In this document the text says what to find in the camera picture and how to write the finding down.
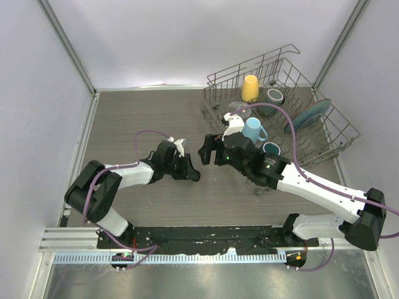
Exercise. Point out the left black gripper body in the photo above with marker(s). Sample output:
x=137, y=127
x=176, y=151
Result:
x=176, y=167

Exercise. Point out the grey wire dish rack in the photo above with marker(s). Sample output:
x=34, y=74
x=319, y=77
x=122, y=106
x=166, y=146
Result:
x=325, y=139

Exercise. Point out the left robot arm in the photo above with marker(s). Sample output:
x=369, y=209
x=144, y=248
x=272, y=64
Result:
x=95, y=188

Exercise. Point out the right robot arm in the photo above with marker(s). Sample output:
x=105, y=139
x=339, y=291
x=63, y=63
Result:
x=356, y=216

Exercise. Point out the teal blue plate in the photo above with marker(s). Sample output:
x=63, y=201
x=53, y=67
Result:
x=310, y=115

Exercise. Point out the yellow cup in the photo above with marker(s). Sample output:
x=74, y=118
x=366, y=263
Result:
x=250, y=88

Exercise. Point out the dark grey-green mug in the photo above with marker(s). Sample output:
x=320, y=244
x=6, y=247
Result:
x=272, y=96

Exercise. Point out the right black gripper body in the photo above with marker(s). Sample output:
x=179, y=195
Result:
x=227, y=160

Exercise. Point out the dark teal mug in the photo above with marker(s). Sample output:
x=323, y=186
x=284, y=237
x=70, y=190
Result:
x=270, y=148

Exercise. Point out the clear glass cup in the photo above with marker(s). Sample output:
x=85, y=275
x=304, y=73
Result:
x=242, y=108

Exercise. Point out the light blue mug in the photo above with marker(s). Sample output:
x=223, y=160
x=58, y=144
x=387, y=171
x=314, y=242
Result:
x=254, y=130

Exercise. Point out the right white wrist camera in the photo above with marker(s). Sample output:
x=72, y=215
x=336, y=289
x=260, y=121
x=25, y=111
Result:
x=235, y=124

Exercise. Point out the white perforated cable strip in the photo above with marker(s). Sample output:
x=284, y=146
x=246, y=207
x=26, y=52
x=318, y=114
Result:
x=118, y=258

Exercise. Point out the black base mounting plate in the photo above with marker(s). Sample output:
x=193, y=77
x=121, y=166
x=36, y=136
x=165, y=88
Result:
x=213, y=240

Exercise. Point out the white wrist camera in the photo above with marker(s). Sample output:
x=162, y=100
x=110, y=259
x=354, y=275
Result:
x=180, y=145
x=235, y=124

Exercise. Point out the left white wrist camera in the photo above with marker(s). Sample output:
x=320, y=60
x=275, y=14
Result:
x=180, y=145

